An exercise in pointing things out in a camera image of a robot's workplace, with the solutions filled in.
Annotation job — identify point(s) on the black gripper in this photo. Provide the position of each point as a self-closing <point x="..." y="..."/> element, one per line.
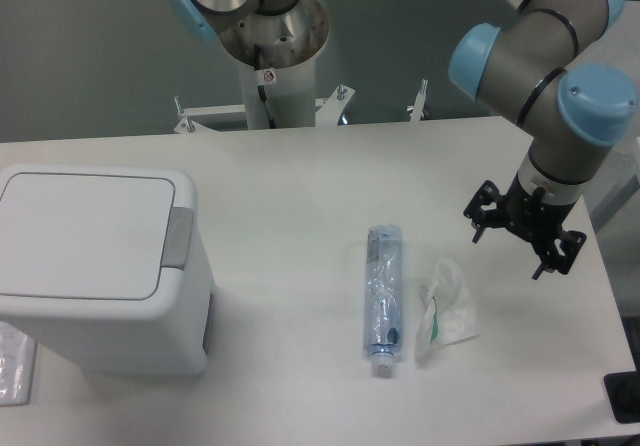
<point x="531" y="219"/>

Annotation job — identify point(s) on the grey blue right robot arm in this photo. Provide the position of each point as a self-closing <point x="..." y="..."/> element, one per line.
<point x="575" y="114"/>

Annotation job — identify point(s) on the white plastic trash can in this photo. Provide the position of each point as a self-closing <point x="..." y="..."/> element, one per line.
<point x="166" y="333"/>

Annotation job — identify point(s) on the white trash can lid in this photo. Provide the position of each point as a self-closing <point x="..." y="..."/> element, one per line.
<point x="83" y="236"/>

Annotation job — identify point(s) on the crumpled clear plastic wrapper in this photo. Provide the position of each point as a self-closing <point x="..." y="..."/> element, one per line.
<point x="450" y="315"/>

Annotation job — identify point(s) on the crushed clear plastic bottle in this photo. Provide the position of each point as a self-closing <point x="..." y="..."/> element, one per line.
<point x="383" y="321"/>

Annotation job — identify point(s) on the black object at table edge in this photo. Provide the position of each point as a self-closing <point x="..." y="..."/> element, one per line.
<point x="623" y="393"/>

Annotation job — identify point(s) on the grey lid push button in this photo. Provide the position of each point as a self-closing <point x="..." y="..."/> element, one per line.
<point x="178" y="238"/>

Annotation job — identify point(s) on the clear plastic sheet at edge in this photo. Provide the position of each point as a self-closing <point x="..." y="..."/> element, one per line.
<point x="18" y="352"/>

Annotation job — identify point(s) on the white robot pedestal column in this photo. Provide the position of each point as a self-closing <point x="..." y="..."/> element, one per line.
<point x="279" y="52"/>

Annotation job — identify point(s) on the white pedestal base frame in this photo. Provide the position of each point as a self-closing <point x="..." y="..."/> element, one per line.
<point x="266" y="111"/>

